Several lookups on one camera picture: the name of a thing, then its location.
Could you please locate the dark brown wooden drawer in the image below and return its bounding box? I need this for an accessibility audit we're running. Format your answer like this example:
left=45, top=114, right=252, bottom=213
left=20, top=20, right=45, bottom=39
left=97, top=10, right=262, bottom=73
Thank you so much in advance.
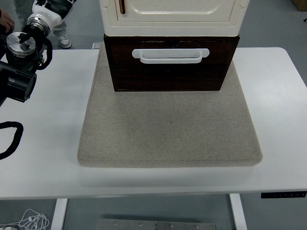
left=110, top=40, right=237, bottom=92

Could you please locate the white drawer handle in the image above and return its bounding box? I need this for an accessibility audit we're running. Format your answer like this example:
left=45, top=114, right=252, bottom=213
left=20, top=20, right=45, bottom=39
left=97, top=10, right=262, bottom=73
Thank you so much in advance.
left=131, top=48, right=210, bottom=65

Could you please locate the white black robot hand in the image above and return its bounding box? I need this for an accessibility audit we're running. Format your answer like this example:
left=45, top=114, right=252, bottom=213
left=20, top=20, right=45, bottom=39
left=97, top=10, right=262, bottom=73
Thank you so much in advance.
left=32, top=0, right=78, bottom=26

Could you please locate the black table control panel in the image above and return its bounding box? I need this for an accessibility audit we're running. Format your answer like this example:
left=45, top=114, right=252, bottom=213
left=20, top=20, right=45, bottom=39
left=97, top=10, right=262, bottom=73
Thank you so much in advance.
left=260, top=191, right=307, bottom=199

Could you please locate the cream plastic cabinet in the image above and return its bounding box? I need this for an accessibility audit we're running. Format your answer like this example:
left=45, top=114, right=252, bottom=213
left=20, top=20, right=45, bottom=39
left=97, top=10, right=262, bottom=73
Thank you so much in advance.
left=99, top=0, right=250, bottom=38

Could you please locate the beige fabric mat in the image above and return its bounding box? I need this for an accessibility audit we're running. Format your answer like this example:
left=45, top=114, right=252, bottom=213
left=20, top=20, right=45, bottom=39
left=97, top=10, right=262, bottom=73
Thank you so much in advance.
left=76, top=43, right=263, bottom=168

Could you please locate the brown cardboard box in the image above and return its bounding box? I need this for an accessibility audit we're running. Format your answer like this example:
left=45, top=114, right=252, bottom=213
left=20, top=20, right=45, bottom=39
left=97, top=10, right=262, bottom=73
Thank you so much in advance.
left=291, top=0, right=307, bottom=12

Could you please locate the white table leg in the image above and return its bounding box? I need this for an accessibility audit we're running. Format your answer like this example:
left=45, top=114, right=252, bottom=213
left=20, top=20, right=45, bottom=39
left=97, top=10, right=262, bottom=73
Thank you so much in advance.
left=228, top=193, right=248, bottom=230
left=49, top=198, right=69, bottom=230

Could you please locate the dark brown wooden drawer housing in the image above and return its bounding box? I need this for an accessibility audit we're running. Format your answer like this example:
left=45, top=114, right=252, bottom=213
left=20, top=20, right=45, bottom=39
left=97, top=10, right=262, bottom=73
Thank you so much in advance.
left=103, top=33, right=241, bottom=92

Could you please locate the white cable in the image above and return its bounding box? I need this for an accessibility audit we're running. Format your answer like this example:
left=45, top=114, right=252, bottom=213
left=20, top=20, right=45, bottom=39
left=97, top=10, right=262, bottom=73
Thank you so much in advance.
left=18, top=208, right=50, bottom=230

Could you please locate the person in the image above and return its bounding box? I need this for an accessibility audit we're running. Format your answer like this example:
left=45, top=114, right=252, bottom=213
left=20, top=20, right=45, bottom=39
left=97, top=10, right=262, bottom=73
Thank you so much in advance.
left=14, top=0, right=72, bottom=49

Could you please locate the person's hand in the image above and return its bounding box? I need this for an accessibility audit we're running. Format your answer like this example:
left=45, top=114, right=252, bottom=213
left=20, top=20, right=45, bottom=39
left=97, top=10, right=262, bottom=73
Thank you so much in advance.
left=0, top=9, right=15, bottom=33

